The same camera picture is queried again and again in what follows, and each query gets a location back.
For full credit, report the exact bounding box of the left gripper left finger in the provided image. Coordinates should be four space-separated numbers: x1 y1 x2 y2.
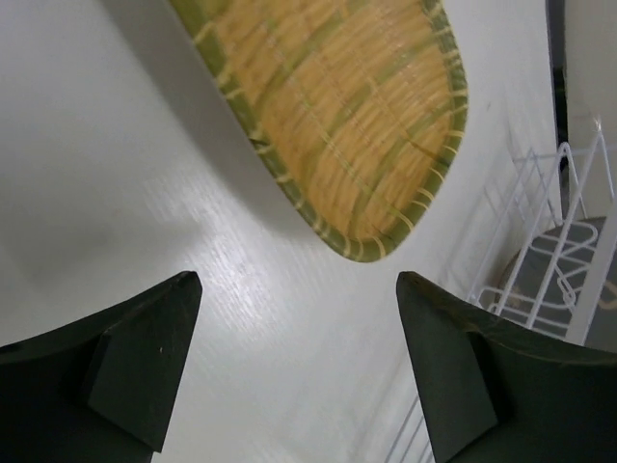
1 271 201 462

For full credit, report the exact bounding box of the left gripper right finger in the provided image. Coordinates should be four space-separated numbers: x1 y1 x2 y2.
396 271 616 462

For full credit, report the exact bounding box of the white wire dish rack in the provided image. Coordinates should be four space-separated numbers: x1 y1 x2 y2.
388 131 616 462

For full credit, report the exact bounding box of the grey reindeer pattern plate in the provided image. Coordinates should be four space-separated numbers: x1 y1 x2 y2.
485 216 605 339

